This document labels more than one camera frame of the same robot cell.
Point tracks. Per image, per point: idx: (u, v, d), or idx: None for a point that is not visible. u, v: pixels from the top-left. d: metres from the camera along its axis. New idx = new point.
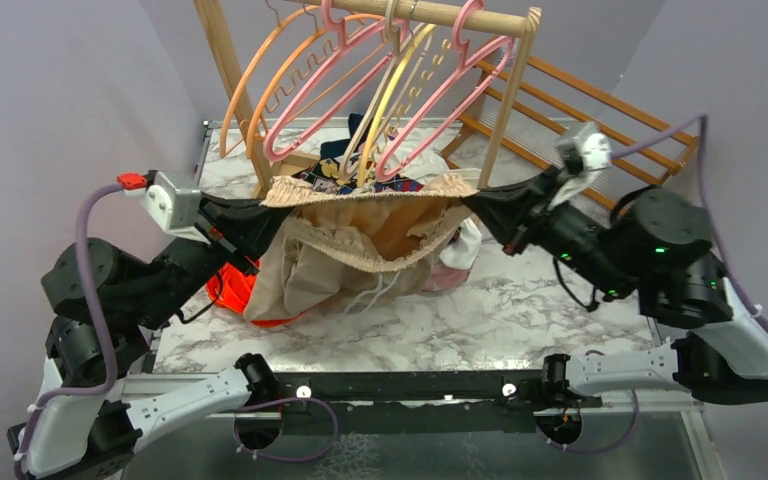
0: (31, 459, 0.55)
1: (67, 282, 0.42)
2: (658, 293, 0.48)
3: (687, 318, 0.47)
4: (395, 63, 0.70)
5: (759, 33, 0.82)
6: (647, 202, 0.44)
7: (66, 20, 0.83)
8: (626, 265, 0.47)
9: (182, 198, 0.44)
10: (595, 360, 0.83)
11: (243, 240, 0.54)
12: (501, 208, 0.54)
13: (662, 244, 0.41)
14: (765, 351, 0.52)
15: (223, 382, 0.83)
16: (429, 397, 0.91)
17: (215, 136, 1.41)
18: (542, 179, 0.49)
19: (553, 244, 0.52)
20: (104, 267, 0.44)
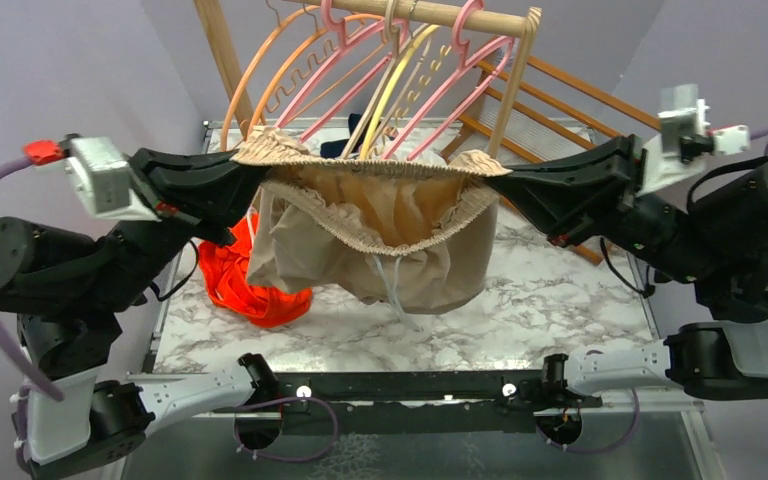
0: (31, 446, 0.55)
1: None
2: (731, 280, 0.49)
3: (752, 311, 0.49)
4: (395, 63, 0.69)
5: (758, 34, 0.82)
6: None
7: (66, 20, 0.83)
8: (715, 250, 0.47)
9: (101, 175, 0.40)
10: (590, 358, 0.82)
11: (212, 206, 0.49)
12: (554, 192, 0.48)
13: None
14: None
15: (228, 376, 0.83)
16: (429, 397, 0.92)
17: (215, 136, 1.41)
18: (625, 162, 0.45)
19: (624, 229, 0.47)
20: (18, 250, 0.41)
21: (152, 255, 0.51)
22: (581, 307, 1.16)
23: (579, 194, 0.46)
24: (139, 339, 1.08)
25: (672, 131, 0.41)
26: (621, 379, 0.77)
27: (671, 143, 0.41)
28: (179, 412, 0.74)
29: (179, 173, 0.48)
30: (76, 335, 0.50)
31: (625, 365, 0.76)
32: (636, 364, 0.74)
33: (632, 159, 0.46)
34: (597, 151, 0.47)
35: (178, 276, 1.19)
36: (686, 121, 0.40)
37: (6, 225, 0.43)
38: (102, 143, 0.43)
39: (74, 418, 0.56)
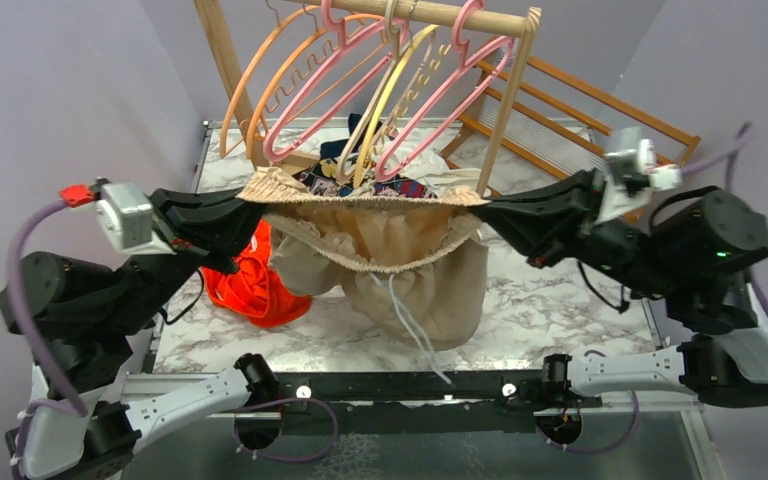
0: (26, 463, 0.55)
1: (11, 303, 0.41)
2: (694, 296, 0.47)
3: (717, 324, 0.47)
4: (395, 64, 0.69)
5: (759, 33, 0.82)
6: (713, 203, 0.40)
7: (65, 19, 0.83)
8: (672, 267, 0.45)
9: (130, 218, 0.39)
10: (597, 361, 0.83)
11: (218, 239, 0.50)
12: (524, 220, 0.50)
13: (722, 247, 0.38)
14: None
15: (222, 381, 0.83)
16: (429, 397, 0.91)
17: (215, 136, 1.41)
18: (582, 194, 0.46)
19: (590, 256, 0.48)
20: (51, 283, 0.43)
21: (167, 284, 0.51)
22: (581, 307, 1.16)
23: (546, 223, 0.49)
24: (140, 339, 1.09)
25: (615, 170, 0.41)
26: (631, 383, 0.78)
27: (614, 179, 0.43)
28: (171, 425, 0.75)
29: (191, 209, 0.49)
30: (92, 356, 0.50)
31: (635, 369, 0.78)
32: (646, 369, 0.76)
33: (593, 191, 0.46)
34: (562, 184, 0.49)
35: None
36: (628, 160, 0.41)
37: (39, 259, 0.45)
38: (129, 186, 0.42)
39: (71, 442, 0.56)
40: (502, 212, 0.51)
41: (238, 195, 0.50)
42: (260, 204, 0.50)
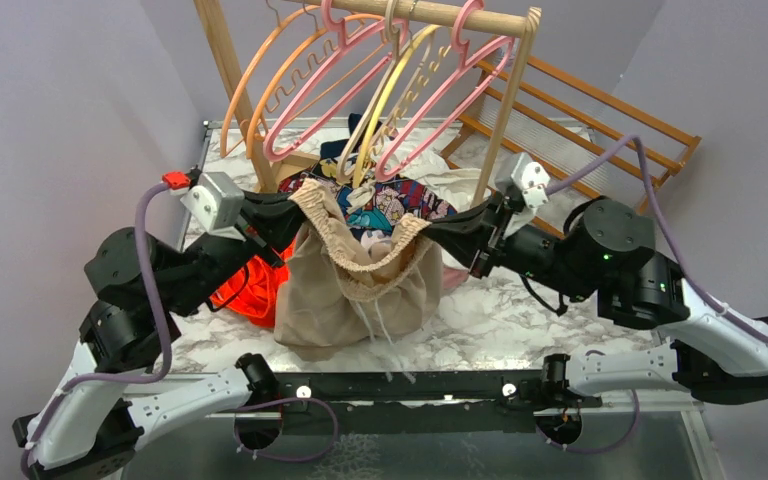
0: (42, 449, 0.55)
1: (109, 270, 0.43)
2: (613, 296, 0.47)
3: (640, 320, 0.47)
4: (395, 63, 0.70)
5: (759, 34, 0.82)
6: (595, 212, 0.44)
7: (65, 20, 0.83)
8: (585, 273, 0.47)
9: (228, 200, 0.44)
10: (594, 359, 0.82)
11: (272, 234, 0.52)
12: (457, 236, 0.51)
13: (606, 251, 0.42)
14: (742, 350, 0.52)
15: (223, 381, 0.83)
16: (429, 397, 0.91)
17: (215, 136, 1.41)
18: (490, 213, 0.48)
19: (516, 261, 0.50)
20: (125, 265, 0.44)
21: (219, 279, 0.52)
22: (581, 307, 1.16)
23: (472, 239, 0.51)
24: None
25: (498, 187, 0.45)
26: (624, 380, 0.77)
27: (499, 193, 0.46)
28: (173, 422, 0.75)
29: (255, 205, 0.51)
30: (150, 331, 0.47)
31: (629, 367, 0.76)
32: (640, 367, 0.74)
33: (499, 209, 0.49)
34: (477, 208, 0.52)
35: None
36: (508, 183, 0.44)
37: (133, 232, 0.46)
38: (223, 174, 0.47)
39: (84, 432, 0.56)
40: (440, 232, 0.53)
41: (290, 195, 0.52)
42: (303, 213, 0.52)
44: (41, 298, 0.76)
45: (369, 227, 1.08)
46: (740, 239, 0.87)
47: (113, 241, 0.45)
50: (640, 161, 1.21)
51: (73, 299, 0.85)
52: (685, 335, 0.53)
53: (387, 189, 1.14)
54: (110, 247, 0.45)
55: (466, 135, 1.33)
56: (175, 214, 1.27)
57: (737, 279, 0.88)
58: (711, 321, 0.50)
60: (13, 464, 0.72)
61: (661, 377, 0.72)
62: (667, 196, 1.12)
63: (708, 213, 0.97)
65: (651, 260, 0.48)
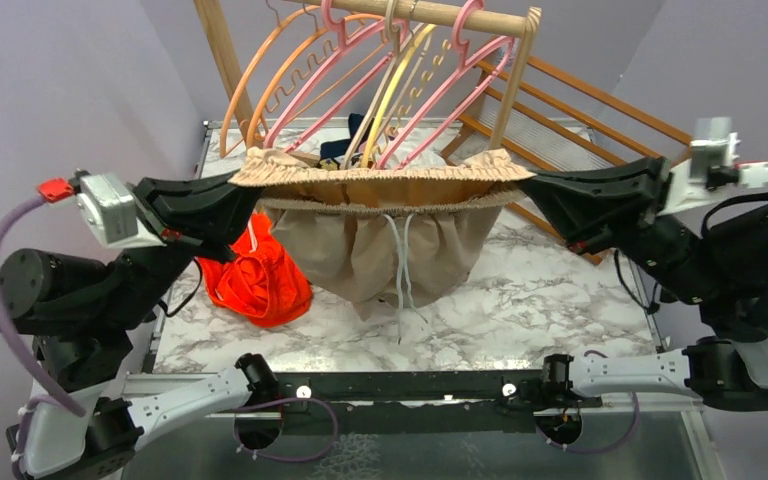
0: (28, 459, 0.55)
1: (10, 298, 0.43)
2: (736, 303, 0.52)
3: (757, 336, 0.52)
4: (395, 63, 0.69)
5: (759, 34, 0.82)
6: None
7: (65, 21, 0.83)
8: (730, 270, 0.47)
9: (112, 210, 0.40)
10: (600, 362, 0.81)
11: (213, 226, 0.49)
12: (575, 204, 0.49)
13: None
14: None
15: (223, 381, 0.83)
16: (429, 397, 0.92)
17: (215, 136, 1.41)
18: (652, 182, 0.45)
19: (640, 248, 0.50)
20: (36, 281, 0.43)
21: (160, 276, 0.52)
22: (581, 307, 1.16)
23: (600, 206, 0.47)
24: (139, 340, 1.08)
25: (700, 159, 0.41)
26: (631, 384, 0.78)
27: (696, 164, 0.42)
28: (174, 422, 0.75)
29: (182, 198, 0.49)
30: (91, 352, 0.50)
31: (640, 370, 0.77)
32: (652, 371, 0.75)
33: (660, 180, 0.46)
34: (623, 169, 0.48)
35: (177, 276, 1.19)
36: (717, 150, 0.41)
37: (26, 255, 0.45)
38: (106, 177, 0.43)
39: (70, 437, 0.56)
40: (549, 191, 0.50)
41: (229, 179, 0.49)
42: (255, 189, 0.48)
44: None
45: None
46: None
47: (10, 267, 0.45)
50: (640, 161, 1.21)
51: None
52: (752, 343, 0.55)
53: None
54: (6, 273, 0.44)
55: (466, 135, 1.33)
56: None
57: None
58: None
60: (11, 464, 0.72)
61: (670, 383, 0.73)
62: None
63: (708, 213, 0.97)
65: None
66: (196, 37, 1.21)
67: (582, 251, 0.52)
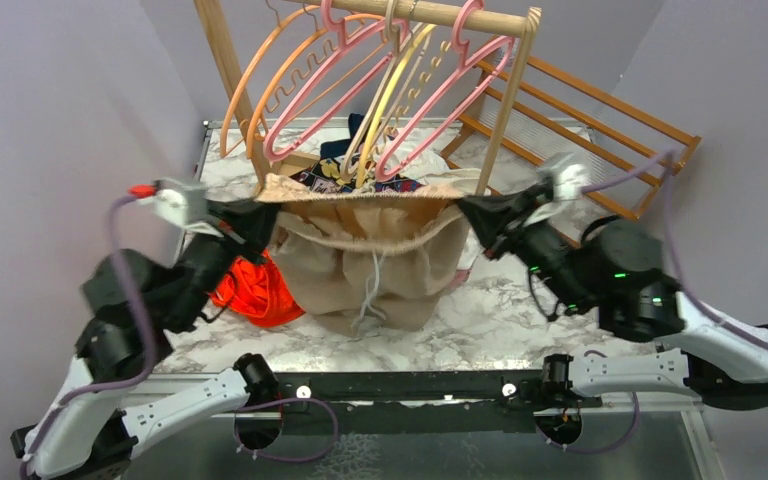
0: (39, 460, 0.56)
1: (106, 289, 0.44)
2: (614, 310, 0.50)
3: (639, 335, 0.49)
4: (395, 63, 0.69)
5: (759, 35, 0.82)
6: (612, 231, 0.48)
7: (65, 21, 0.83)
8: (589, 282, 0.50)
9: (194, 193, 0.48)
10: (599, 362, 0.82)
11: (250, 234, 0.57)
12: (483, 215, 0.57)
13: (624, 269, 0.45)
14: (743, 358, 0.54)
15: (221, 384, 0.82)
16: (429, 397, 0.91)
17: (215, 136, 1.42)
18: (523, 198, 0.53)
19: (526, 256, 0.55)
20: (139, 274, 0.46)
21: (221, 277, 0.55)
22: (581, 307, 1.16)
23: (494, 217, 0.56)
24: None
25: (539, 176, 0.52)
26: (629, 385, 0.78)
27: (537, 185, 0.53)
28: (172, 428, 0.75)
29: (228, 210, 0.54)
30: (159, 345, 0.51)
31: (636, 370, 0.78)
32: (650, 371, 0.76)
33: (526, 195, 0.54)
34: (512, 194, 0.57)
35: None
36: (549, 173, 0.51)
37: (127, 255, 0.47)
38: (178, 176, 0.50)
39: (84, 439, 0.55)
40: (472, 207, 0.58)
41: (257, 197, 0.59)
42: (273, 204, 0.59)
44: (43, 298, 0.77)
45: None
46: (738, 240, 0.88)
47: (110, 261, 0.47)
50: (640, 161, 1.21)
51: (74, 299, 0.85)
52: (691, 347, 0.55)
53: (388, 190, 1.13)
54: (106, 266, 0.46)
55: (466, 135, 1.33)
56: None
57: (736, 281, 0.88)
58: (708, 331, 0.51)
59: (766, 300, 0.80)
60: (15, 463, 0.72)
61: (671, 382, 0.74)
62: (667, 197, 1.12)
63: (708, 213, 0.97)
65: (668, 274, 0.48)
66: (196, 36, 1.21)
67: (494, 257, 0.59)
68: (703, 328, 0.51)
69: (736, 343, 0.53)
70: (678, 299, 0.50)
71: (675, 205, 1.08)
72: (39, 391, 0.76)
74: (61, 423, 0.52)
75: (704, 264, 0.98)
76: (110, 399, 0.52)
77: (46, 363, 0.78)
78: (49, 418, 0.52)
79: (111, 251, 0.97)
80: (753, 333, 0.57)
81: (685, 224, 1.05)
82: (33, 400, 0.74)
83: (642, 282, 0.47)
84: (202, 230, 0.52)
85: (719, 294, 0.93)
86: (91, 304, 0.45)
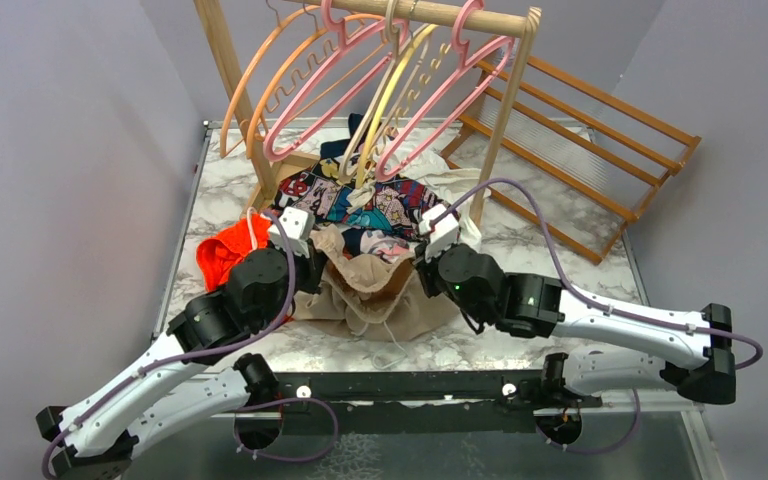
0: (83, 433, 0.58)
1: (253, 272, 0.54)
2: (497, 313, 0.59)
3: (521, 330, 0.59)
4: (394, 63, 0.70)
5: (759, 34, 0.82)
6: (447, 255, 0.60)
7: (65, 21, 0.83)
8: (465, 297, 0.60)
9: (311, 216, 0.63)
10: (590, 357, 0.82)
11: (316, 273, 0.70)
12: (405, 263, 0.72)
13: (453, 283, 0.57)
14: (651, 341, 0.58)
15: (221, 384, 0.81)
16: (429, 397, 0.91)
17: (215, 136, 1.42)
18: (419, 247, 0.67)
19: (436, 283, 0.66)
20: (282, 267, 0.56)
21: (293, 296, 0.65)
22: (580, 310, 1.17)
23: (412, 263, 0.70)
24: (140, 339, 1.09)
25: None
26: (616, 378, 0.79)
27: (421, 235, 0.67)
28: (173, 427, 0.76)
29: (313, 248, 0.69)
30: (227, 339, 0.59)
31: (621, 363, 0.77)
32: (632, 364, 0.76)
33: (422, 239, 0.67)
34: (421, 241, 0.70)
35: (178, 276, 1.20)
36: None
37: (271, 252, 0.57)
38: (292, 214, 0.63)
39: (131, 418, 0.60)
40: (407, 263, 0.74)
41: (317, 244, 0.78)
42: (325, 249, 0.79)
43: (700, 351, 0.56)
44: (44, 297, 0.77)
45: (369, 227, 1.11)
46: (738, 240, 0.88)
47: (258, 253, 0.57)
50: (640, 161, 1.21)
51: (74, 299, 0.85)
52: (597, 338, 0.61)
53: (388, 190, 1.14)
54: (257, 255, 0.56)
55: (466, 135, 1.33)
56: (175, 214, 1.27)
57: (736, 281, 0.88)
58: (595, 320, 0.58)
59: (766, 300, 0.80)
60: (20, 463, 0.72)
61: (649, 375, 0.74)
62: (667, 197, 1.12)
63: (707, 213, 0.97)
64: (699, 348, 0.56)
65: (536, 286, 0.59)
66: (196, 36, 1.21)
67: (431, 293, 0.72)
68: (586, 318, 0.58)
69: (634, 328, 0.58)
70: (560, 296, 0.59)
71: (675, 205, 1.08)
72: (41, 391, 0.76)
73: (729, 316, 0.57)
74: (128, 394, 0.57)
75: (703, 264, 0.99)
76: (176, 383, 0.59)
77: (48, 363, 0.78)
78: (118, 388, 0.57)
79: (112, 251, 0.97)
80: (669, 317, 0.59)
81: (684, 224, 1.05)
82: (34, 400, 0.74)
83: (484, 290, 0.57)
84: (300, 249, 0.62)
85: (720, 294, 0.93)
86: (240, 281, 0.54)
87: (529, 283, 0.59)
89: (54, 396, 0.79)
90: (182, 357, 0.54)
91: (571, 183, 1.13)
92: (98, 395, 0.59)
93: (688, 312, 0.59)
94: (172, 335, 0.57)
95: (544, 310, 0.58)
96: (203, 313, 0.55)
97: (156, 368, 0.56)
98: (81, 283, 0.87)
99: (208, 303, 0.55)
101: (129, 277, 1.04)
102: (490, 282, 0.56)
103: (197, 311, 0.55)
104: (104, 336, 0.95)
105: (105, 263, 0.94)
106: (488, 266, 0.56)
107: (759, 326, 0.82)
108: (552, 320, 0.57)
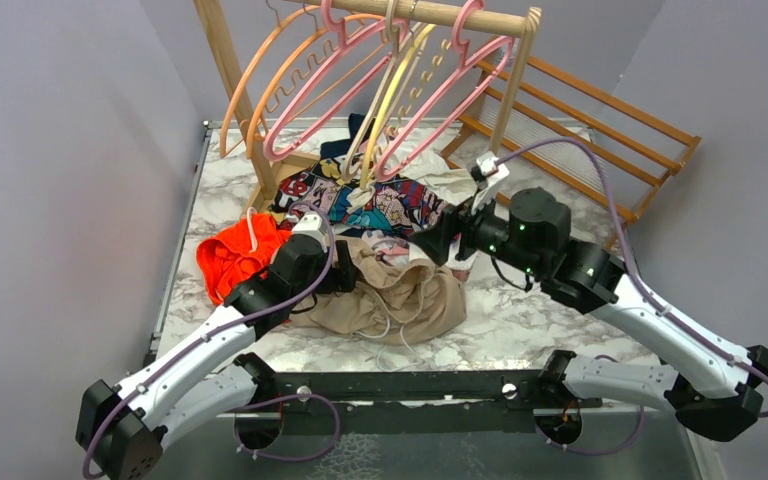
0: (152, 395, 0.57)
1: (300, 247, 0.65)
2: (549, 270, 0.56)
3: (565, 296, 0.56)
4: (395, 63, 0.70)
5: (759, 35, 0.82)
6: (521, 195, 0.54)
7: (65, 21, 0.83)
8: (527, 246, 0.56)
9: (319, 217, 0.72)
10: (597, 362, 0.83)
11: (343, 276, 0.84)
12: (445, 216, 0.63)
13: (519, 223, 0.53)
14: (689, 356, 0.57)
15: (228, 377, 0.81)
16: (430, 397, 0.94)
17: (215, 136, 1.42)
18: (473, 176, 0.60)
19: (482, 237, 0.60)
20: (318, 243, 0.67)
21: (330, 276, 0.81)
22: None
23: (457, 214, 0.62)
24: (140, 338, 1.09)
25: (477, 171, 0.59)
26: (618, 389, 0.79)
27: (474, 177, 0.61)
28: (191, 420, 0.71)
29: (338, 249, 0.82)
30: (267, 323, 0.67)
31: (629, 375, 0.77)
32: (639, 378, 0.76)
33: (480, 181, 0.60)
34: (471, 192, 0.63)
35: (177, 276, 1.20)
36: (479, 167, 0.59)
37: (308, 235, 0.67)
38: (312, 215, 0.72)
39: (184, 390, 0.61)
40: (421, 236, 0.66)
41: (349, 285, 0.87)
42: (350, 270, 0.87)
43: (733, 384, 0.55)
44: (45, 296, 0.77)
45: (369, 227, 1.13)
46: (736, 239, 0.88)
47: (297, 235, 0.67)
50: (640, 161, 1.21)
51: (75, 297, 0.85)
52: (632, 333, 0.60)
53: (388, 190, 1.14)
54: (298, 236, 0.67)
55: (466, 135, 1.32)
56: (175, 214, 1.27)
57: (736, 280, 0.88)
58: (646, 316, 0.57)
59: (766, 301, 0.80)
60: (23, 460, 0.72)
61: (652, 393, 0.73)
62: (666, 197, 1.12)
63: (707, 213, 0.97)
64: (734, 381, 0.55)
65: (597, 250, 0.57)
66: (196, 36, 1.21)
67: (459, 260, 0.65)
68: (637, 310, 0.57)
69: (680, 338, 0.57)
70: (619, 280, 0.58)
71: (675, 205, 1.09)
72: (41, 388, 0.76)
73: None
74: (196, 357, 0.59)
75: (703, 264, 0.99)
76: (230, 352, 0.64)
77: (47, 362, 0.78)
78: (185, 351, 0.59)
79: (112, 250, 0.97)
80: (717, 343, 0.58)
81: (684, 225, 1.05)
82: (34, 398, 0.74)
83: (550, 237, 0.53)
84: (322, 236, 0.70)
85: (720, 294, 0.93)
86: (290, 254, 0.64)
87: (592, 252, 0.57)
89: (54, 397, 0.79)
90: (246, 317, 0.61)
91: (570, 182, 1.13)
92: (160, 360, 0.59)
93: (733, 347, 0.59)
94: (230, 306, 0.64)
95: (601, 289, 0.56)
96: (250, 293, 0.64)
97: (222, 331, 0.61)
98: (80, 283, 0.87)
99: (251, 284, 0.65)
101: (129, 275, 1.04)
102: (558, 232, 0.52)
103: (243, 293, 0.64)
104: (103, 336, 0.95)
105: (105, 263, 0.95)
106: (564, 217, 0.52)
107: (759, 325, 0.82)
108: (606, 298, 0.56)
